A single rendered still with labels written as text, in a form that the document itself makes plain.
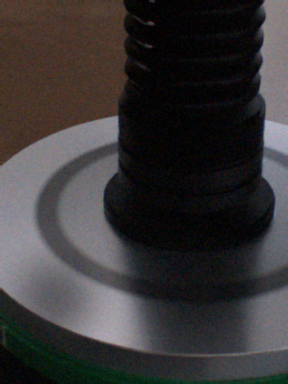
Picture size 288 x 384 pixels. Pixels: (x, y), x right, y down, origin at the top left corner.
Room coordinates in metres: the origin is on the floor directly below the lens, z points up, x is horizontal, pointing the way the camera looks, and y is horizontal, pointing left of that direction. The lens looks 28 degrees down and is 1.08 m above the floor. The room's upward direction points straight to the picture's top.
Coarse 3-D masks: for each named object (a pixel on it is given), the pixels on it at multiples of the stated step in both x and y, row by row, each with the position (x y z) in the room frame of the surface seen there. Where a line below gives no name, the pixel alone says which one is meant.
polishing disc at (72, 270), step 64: (0, 192) 0.35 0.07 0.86; (64, 192) 0.35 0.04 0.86; (0, 256) 0.29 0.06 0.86; (64, 256) 0.29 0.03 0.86; (128, 256) 0.29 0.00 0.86; (192, 256) 0.29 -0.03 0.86; (256, 256) 0.29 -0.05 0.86; (64, 320) 0.25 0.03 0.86; (128, 320) 0.25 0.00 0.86; (192, 320) 0.25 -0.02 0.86; (256, 320) 0.25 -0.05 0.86
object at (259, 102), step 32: (160, 0) 0.33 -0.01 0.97; (192, 0) 0.32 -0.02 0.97; (224, 0) 0.32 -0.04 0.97; (192, 96) 0.32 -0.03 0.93; (256, 96) 0.34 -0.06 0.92; (128, 128) 0.32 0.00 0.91; (160, 128) 0.31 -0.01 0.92; (192, 128) 0.30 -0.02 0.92; (224, 128) 0.30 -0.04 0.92; (256, 128) 0.31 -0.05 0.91; (160, 160) 0.31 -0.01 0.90; (192, 160) 0.30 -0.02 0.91; (224, 160) 0.30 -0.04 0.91
